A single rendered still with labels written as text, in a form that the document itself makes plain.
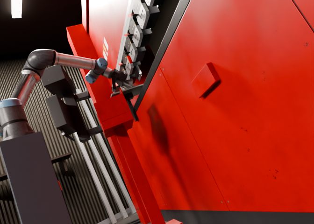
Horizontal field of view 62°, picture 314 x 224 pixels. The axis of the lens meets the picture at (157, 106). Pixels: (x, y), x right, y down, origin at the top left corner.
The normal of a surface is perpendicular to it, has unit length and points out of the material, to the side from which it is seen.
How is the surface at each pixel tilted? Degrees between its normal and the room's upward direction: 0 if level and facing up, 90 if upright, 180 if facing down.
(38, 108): 90
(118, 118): 90
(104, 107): 90
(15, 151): 90
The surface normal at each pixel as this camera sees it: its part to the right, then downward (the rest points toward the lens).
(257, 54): -0.88, 0.32
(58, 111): 0.04, -0.28
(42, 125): 0.44, -0.42
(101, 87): 0.23, -0.35
